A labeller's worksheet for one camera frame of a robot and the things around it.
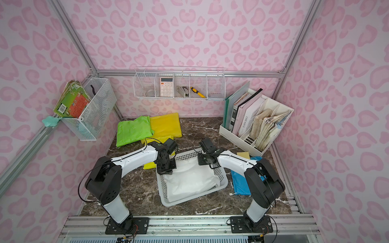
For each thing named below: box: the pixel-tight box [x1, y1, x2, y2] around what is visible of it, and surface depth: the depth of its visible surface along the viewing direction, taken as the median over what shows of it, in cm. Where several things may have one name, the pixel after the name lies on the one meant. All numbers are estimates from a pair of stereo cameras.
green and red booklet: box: [53, 79, 92, 119], surface depth 73 cm
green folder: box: [222, 81, 250, 131], surface depth 92 cm
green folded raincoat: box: [115, 115, 155, 148], surface depth 111 cm
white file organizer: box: [219, 95, 295, 157], surface depth 94 cm
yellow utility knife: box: [190, 86, 206, 99], surface depth 100 cm
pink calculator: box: [160, 76, 174, 98], surface depth 97 cm
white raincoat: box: [164, 157, 221, 203], surface depth 84 cm
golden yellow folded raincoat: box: [149, 112, 183, 138], surface depth 115 cm
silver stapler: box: [176, 85, 189, 98], surface depth 101 cm
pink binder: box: [231, 93, 266, 138], surface depth 92 cm
